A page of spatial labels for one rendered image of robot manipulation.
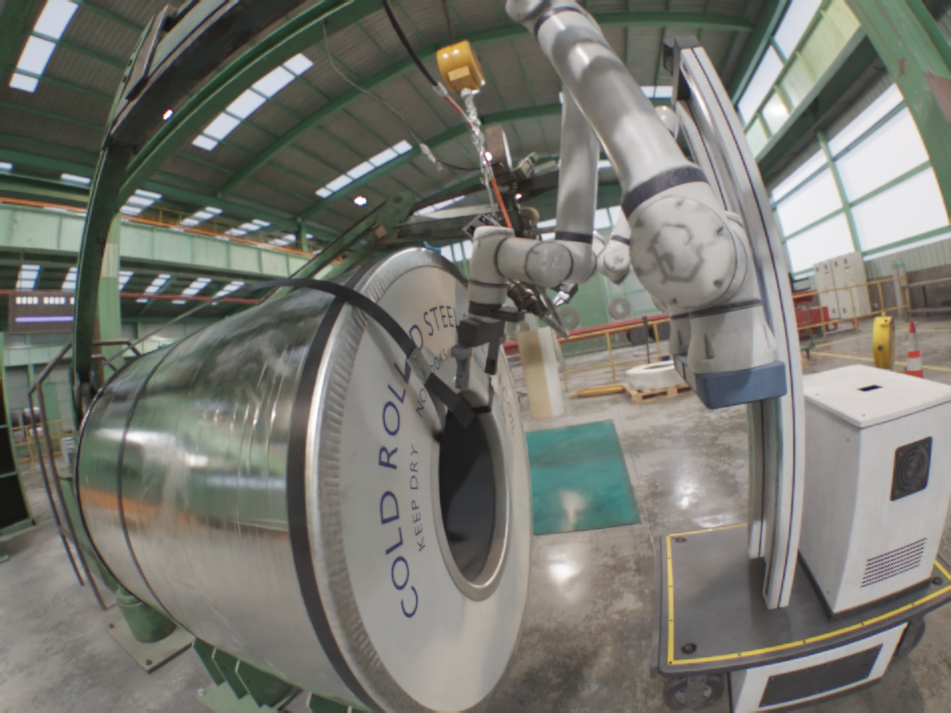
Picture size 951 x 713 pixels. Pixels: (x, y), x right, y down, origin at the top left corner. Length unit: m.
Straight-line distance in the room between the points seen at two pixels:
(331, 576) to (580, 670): 1.11
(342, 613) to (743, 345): 0.72
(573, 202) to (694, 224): 0.38
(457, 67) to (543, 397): 4.88
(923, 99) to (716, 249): 2.96
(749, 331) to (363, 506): 0.68
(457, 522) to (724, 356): 0.92
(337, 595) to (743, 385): 0.69
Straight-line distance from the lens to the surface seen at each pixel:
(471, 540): 1.22
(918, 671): 1.56
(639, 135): 0.64
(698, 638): 1.11
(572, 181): 0.87
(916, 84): 3.40
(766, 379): 0.73
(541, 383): 5.67
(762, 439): 1.23
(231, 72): 4.07
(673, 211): 0.55
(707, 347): 0.74
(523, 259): 0.74
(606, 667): 1.48
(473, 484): 1.27
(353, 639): 0.55
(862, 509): 1.00
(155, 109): 0.91
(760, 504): 1.29
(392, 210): 2.05
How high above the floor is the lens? 1.10
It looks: level
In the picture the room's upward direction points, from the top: 10 degrees counter-clockwise
